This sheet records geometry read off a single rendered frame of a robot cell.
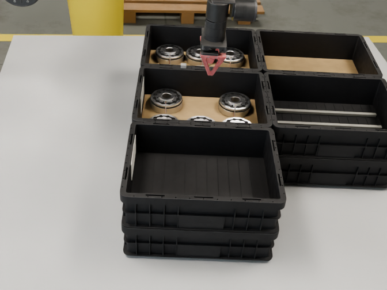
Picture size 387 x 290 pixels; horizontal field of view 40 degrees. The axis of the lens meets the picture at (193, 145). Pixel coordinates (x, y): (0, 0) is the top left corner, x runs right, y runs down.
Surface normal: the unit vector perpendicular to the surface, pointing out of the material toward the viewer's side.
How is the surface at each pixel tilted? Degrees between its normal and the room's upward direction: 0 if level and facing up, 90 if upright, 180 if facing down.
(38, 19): 0
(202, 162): 0
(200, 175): 0
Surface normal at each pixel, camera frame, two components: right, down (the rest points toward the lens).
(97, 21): 0.18, 0.66
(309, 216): 0.05, -0.77
